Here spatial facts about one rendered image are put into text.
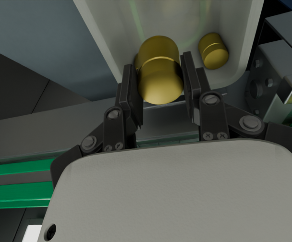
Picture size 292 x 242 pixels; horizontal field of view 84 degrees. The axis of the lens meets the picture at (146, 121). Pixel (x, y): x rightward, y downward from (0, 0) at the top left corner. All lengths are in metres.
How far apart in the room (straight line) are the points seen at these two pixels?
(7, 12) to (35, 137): 0.31
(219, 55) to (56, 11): 0.40
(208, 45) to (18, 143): 0.44
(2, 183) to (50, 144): 0.13
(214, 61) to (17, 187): 0.43
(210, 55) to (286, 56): 0.08
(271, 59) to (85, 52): 0.45
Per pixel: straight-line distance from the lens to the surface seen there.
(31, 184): 0.41
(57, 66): 0.61
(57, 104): 0.90
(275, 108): 0.27
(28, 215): 0.68
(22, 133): 0.49
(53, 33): 0.55
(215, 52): 0.26
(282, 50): 0.27
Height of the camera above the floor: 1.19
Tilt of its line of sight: 36 degrees down
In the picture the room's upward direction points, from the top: 179 degrees counter-clockwise
